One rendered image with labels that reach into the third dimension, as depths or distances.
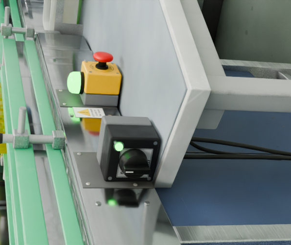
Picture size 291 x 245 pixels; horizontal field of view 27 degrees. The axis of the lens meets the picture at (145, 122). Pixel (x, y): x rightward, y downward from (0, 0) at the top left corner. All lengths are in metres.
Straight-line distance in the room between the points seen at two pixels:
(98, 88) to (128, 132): 0.27
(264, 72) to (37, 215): 0.92
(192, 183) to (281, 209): 0.15
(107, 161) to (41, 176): 0.12
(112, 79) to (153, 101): 0.21
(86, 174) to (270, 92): 0.32
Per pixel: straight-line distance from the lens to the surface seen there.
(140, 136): 0.94
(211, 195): 1.02
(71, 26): 1.67
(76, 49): 1.52
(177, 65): 0.90
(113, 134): 0.94
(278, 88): 0.99
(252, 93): 0.96
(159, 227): 0.88
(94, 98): 1.21
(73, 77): 1.21
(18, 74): 1.38
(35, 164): 1.04
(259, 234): 0.93
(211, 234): 0.90
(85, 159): 1.02
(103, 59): 1.20
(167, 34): 0.96
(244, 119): 1.34
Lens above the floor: 1.05
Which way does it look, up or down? 16 degrees down
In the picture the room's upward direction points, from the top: 88 degrees counter-clockwise
